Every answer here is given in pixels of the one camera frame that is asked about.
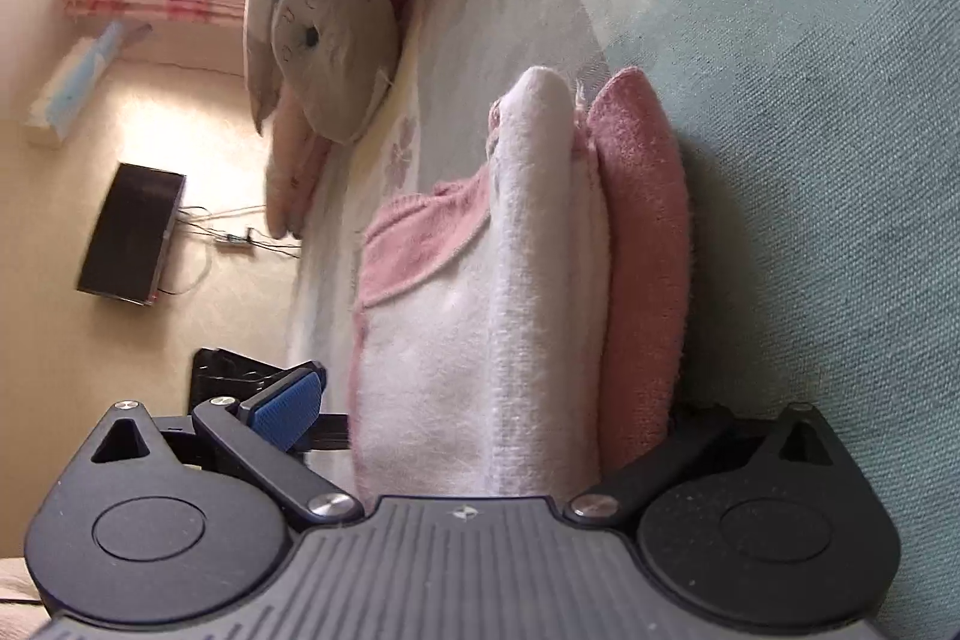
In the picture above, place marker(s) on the white power strip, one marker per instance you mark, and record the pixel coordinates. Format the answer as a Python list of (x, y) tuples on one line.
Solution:
[(232, 239)]

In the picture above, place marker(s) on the grey cat-face cushion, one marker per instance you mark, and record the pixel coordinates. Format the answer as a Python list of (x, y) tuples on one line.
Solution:
[(330, 40)]

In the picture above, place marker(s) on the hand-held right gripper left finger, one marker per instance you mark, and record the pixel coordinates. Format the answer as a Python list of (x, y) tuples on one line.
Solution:
[(289, 407)]

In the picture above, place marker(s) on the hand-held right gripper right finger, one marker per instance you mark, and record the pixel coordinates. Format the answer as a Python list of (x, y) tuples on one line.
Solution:
[(675, 452)]

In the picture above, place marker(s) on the pink and white knit sweater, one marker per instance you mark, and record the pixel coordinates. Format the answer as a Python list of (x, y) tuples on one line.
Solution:
[(540, 280)]

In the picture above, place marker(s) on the blue and white long box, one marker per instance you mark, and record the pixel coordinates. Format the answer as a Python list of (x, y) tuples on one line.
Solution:
[(82, 78)]

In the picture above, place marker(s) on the black flat television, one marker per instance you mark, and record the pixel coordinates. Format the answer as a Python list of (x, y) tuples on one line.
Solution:
[(131, 235)]

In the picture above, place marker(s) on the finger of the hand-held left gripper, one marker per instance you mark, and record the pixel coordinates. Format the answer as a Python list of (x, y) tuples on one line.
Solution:
[(330, 430), (225, 374)]

